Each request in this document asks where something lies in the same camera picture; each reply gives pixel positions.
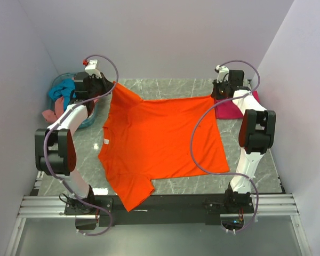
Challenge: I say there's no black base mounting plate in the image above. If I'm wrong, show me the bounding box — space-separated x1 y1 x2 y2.
62 193 259 230

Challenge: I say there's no blue t-shirt in basket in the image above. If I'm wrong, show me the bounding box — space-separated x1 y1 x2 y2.
48 78 75 104

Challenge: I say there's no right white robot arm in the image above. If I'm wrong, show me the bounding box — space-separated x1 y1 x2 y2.
211 65 276 213

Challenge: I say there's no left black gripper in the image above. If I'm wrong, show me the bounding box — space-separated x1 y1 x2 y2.
88 73 114 99

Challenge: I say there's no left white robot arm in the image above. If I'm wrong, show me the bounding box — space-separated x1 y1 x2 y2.
35 71 114 214

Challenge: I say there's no pink t-shirt in basket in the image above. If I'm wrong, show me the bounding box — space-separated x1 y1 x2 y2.
42 96 66 124

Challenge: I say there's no aluminium rail frame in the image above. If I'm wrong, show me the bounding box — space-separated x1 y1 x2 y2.
5 127 313 256

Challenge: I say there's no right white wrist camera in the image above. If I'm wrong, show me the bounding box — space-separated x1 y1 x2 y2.
215 65 229 83

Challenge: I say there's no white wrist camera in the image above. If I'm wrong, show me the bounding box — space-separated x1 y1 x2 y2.
215 65 229 83
83 59 102 78

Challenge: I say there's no folded magenta t-shirt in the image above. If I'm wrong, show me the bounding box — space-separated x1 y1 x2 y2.
211 90 266 119

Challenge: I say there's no orange t-shirt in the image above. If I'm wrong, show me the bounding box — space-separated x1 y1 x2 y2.
98 85 229 211

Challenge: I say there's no transparent teal laundry basket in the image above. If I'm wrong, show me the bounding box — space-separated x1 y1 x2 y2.
46 71 98 130

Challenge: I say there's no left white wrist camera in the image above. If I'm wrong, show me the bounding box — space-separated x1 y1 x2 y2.
83 59 102 78

